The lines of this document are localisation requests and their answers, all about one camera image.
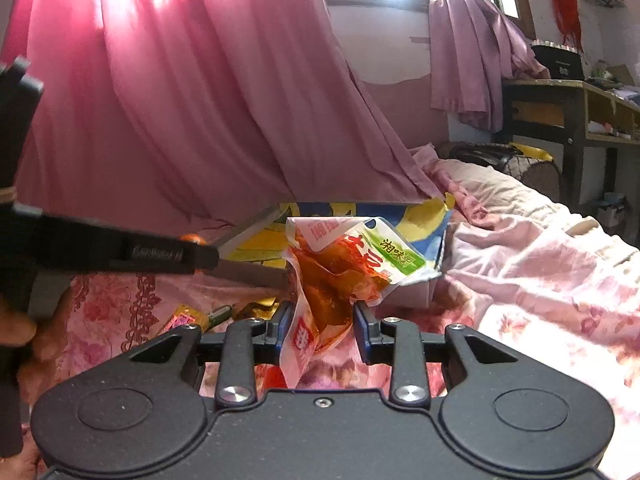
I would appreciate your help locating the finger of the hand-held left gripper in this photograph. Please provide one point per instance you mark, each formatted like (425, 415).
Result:
(205, 259)

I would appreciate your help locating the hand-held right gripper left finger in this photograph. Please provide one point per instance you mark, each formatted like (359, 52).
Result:
(286, 330)

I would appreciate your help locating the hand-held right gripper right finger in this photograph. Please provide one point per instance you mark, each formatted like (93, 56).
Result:
(364, 332)

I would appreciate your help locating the tangerine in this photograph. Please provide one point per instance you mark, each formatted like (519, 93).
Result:
(192, 239)

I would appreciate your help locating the gold snack packet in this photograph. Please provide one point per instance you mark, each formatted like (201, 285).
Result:
(260, 306)

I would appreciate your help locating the rice cracker snack packet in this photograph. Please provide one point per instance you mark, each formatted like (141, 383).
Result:
(184, 317)

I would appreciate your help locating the orange snack packet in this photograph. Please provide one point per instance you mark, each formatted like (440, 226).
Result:
(325, 280)

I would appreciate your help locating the cardboard box with yellow-blue lining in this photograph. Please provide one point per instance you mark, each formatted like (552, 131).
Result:
(417, 222)

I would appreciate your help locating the person's left hand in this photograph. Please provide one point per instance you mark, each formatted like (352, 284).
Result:
(15, 327)

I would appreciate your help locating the large pink curtain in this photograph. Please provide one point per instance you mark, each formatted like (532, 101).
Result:
(150, 110)

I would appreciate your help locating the pink floral blanket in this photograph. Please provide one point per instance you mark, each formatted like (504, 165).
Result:
(525, 285)

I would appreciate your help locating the cream bed sheet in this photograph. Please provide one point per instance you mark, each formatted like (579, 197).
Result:
(505, 185)

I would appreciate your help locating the patterned handbag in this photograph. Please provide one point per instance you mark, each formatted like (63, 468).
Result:
(530, 172)

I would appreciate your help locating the yellow bag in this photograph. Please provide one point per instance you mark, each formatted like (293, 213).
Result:
(532, 151)

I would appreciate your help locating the small white box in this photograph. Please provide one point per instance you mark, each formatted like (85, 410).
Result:
(611, 209)

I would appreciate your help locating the lilac curtain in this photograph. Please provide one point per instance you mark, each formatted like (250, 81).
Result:
(465, 50)

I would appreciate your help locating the black box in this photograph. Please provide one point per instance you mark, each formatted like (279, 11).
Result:
(557, 62)

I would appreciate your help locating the pile of desk clutter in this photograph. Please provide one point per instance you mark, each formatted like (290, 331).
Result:
(612, 77)

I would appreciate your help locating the red hanging decoration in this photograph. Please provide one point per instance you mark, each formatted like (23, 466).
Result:
(562, 0)

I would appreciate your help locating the wooden desk with black frame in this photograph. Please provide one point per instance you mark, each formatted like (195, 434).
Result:
(575, 110)

